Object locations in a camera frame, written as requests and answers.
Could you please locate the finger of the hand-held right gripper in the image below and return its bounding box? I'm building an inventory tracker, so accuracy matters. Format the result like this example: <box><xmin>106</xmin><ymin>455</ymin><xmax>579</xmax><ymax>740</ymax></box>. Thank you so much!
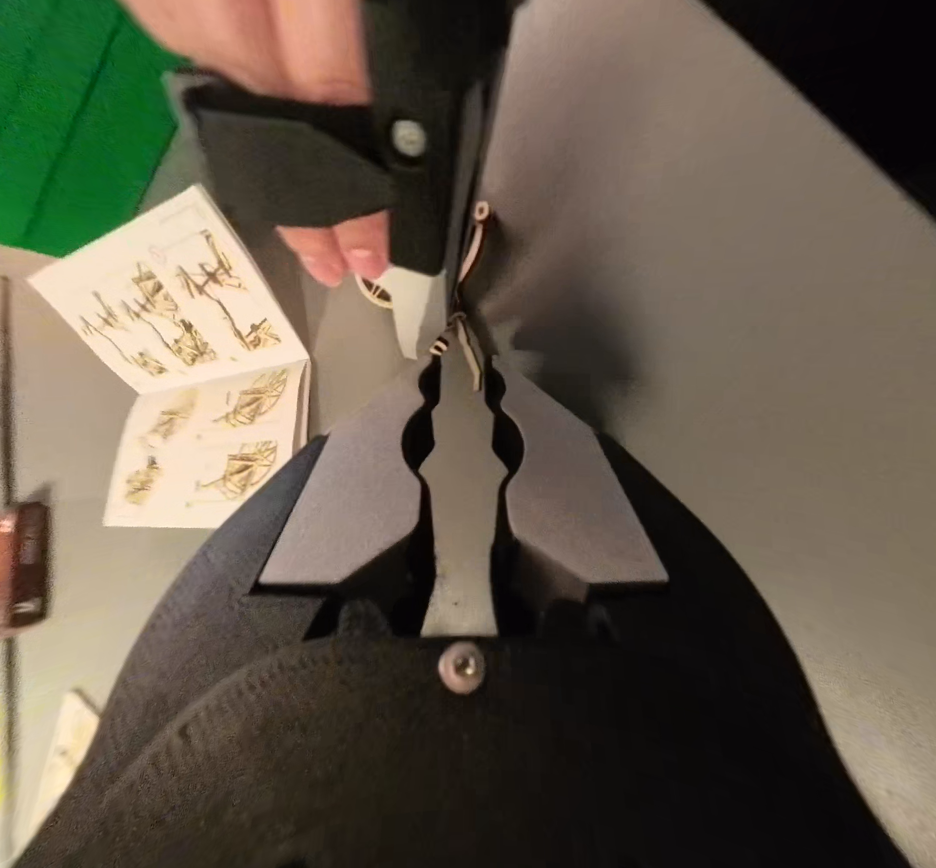
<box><xmin>455</xmin><ymin>78</ymin><xmax>489</xmax><ymax>285</ymax></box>
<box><xmin>391</xmin><ymin>264</ymin><xmax>451</xmax><ymax>361</ymax></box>

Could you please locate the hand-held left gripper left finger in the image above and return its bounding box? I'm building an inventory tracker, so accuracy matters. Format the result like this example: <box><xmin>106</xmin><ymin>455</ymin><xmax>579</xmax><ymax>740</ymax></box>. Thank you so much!
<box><xmin>257</xmin><ymin>359</ymin><xmax>444</xmax><ymax>635</ymax></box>

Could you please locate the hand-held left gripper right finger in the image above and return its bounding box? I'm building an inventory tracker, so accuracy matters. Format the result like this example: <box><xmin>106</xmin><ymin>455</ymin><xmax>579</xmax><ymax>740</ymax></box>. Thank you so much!
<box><xmin>487</xmin><ymin>356</ymin><xmax>670</xmax><ymax>635</ymax></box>

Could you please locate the wooden bicycle model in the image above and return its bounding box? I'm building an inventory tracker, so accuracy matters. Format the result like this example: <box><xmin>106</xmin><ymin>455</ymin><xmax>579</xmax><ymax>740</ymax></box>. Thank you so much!
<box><xmin>354</xmin><ymin>198</ymin><xmax>500</xmax><ymax>313</ymax></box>

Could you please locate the wooden parts sheet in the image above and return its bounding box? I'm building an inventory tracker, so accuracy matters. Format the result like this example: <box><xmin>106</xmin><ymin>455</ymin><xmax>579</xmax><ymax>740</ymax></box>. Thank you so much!
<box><xmin>29</xmin><ymin>689</ymin><xmax>103</xmax><ymax>836</ymax></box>

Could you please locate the person's right hand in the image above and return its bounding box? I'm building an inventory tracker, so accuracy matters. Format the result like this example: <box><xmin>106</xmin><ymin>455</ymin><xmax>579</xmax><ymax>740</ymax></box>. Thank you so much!
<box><xmin>37</xmin><ymin>0</ymin><xmax>392</xmax><ymax>289</ymax></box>

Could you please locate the white instruction booklet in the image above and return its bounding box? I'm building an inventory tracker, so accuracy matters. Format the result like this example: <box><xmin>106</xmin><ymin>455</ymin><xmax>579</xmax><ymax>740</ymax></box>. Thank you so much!
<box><xmin>28</xmin><ymin>184</ymin><xmax>312</xmax><ymax>529</ymax></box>

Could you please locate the black product box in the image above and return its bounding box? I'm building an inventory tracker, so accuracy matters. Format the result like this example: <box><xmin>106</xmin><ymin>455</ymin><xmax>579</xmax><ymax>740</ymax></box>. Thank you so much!
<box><xmin>0</xmin><ymin>502</ymin><xmax>52</xmax><ymax>636</ymax></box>

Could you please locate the green plastic bin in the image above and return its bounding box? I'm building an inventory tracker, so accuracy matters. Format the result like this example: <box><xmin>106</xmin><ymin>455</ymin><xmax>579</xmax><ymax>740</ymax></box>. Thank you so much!
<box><xmin>0</xmin><ymin>0</ymin><xmax>197</xmax><ymax>259</ymax></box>

